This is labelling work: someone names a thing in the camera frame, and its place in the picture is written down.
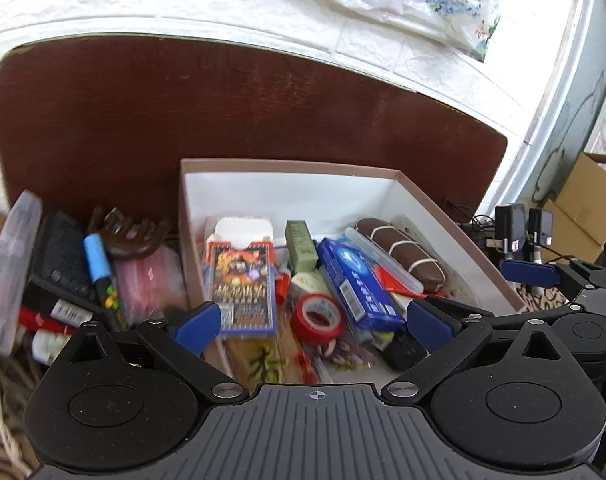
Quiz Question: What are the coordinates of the chocolate ice-cream pencil case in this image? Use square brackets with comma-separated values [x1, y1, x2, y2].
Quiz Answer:
[355, 217, 446, 292]

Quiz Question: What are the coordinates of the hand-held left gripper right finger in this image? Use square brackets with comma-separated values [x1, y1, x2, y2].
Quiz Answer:
[380, 299, 566, 406]

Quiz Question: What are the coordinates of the black box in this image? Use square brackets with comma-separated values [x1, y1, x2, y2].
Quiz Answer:
[25, 210, 104, 306]

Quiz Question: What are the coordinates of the blue medicine box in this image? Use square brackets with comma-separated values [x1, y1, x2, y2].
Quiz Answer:
[315, 237, 406, 332]

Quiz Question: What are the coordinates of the black charger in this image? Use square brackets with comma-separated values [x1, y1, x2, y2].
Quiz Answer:
[494, 203, 527, 253]
[528, 207, 554, 248]

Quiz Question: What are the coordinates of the black cable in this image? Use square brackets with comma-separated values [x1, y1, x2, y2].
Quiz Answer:
[445, 199, 496, 233]

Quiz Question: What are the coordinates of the brown hair claw clip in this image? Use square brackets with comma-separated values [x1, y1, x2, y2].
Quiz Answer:
[87, 206, 171, 261]

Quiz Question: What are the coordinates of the small green box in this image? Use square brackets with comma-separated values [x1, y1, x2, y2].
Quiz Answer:
[284, 220, 319, 273]

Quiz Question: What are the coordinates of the bamboo slip with black print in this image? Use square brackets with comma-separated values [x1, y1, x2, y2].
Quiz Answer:
[223, 310, 314, 386]

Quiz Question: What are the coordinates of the blue cap black marker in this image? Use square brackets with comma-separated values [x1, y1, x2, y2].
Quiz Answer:
[83, 232, 124, 331]

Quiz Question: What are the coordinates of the pink translucent pouch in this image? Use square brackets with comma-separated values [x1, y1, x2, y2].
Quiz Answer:
[114, 247, 189, 321]

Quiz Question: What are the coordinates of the red tape roll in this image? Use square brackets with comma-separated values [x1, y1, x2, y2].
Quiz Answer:
[289, 294, 346, 346]

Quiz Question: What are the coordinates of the brown wooden headboard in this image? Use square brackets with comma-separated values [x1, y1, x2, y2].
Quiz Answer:
[0, 35, 509, 241]

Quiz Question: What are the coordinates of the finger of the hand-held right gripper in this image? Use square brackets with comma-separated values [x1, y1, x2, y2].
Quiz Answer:
[425, 296, 584, 326]
[501, 259, 606, 306]

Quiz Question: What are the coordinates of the brown cardboard box container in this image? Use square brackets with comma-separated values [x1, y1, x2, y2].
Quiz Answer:
[178, 158, 526, 386]

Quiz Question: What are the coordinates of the folded cardboard box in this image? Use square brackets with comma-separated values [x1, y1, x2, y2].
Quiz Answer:
[538, 152, 606, 263]

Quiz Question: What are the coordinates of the small black item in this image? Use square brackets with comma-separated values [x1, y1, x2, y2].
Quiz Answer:
[383, 332, 429, 372]

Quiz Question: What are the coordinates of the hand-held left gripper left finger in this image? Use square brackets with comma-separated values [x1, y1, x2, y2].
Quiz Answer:
[67, 301, 251, 406]

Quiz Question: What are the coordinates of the clear plastic tube case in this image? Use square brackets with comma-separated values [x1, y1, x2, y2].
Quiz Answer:
[343, 227, 426, 295]

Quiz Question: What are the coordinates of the red blue card box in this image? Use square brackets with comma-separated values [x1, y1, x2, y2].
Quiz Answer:
[204, 217, 279, 337]

